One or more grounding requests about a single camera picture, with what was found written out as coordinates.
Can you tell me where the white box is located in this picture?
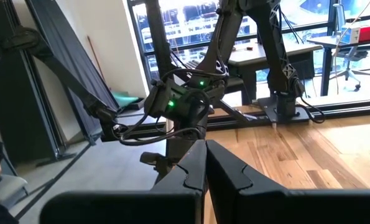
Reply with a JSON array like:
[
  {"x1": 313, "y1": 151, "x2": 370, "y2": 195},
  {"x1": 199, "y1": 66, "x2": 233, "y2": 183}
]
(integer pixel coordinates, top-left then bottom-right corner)
[{"x1": 340, "y1": 23, "x2": 361, "y2": 44}]

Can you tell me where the grey desk top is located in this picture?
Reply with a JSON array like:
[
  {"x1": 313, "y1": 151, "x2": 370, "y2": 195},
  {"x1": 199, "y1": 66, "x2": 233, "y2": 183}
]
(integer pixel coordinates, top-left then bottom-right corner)
[{"x1": 200, "y1": 42, "x2": 324, "y2": 106}]

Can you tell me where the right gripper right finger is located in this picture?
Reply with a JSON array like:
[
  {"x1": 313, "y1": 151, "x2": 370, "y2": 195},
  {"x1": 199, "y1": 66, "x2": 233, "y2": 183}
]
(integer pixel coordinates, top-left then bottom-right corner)
[{"x1": 206, "y1": 139, "x2": 287, "y2": 224}]

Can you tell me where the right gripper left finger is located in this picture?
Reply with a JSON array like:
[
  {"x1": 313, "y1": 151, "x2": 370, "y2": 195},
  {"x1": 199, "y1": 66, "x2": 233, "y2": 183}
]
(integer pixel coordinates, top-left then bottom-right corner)
[{"x1": 152, "y1": 139, "x2": 208, "y2": 224}]

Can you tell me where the dark office desk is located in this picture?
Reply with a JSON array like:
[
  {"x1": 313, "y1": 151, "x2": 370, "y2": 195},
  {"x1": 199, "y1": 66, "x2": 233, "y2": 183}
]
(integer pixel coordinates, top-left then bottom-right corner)
[{"x1": 307, "y1": 32, "x2": 370, "y2": 97}]

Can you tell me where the thin wooden stick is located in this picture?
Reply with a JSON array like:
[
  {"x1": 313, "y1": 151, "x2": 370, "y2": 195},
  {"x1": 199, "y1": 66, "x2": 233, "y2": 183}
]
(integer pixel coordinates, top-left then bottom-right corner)
[{"x1": 86, "y1": 35, "x2": 106, "y2": 82}]

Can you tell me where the grey office chair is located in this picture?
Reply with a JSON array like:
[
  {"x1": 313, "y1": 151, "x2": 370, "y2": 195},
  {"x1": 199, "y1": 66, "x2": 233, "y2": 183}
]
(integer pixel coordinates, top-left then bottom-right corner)
[{"x1": 329, "y1": 2, "x2": 370, "y2": 93}]

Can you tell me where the grey chair armrest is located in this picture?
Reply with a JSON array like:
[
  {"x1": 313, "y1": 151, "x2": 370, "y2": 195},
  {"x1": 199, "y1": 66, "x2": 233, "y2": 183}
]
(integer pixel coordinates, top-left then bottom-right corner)
[{"x1": 0, "y1": 173, "x2": 29, "y2": 208}]

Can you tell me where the large glass window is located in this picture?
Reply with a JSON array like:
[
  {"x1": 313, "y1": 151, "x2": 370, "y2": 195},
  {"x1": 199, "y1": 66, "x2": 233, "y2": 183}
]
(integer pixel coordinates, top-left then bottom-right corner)
[{"x1": 127, "y1": 0, "x2": 370, "y2": 105}]

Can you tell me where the tall dark leaning panel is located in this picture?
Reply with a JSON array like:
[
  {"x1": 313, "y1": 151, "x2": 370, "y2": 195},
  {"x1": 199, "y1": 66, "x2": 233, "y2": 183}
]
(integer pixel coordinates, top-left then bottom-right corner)
[
  {"x1": 24, "y1": 0, "x2": 120, "y2": 146},
  {"x1": 0, "y1": 0, "x2": 67, "y2": 167}
]

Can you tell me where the red box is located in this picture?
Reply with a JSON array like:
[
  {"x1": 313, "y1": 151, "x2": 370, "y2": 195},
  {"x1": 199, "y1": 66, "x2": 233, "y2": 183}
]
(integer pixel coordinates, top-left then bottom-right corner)
[{"x1": 358, "y1": 26, "x2": 370, "y2": 43}]

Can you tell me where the teal flat sheet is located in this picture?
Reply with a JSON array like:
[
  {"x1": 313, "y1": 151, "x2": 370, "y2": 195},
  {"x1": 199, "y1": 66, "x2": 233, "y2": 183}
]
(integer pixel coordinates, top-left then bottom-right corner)
[{"x1": 111, "y1": 90, "x2": 145, "y2": 110}]

